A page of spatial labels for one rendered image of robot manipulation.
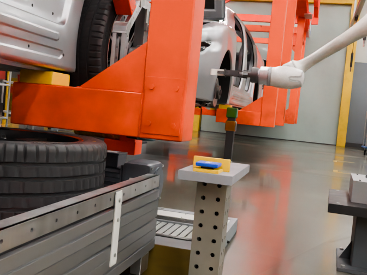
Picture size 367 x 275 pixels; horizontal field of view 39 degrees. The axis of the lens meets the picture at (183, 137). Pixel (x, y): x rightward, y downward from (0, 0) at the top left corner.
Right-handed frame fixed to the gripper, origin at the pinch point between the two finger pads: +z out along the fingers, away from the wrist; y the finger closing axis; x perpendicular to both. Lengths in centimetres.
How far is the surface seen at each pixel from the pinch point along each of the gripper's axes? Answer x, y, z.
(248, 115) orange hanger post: -21, 344, 25
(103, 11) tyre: 18, -46, 43
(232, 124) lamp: -23, -57, -19
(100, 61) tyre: -3, -48, 41
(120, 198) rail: -46, -112, 3
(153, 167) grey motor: -44, -53, 12
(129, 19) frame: 16, -41, 33
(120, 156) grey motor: -42, -51, 27
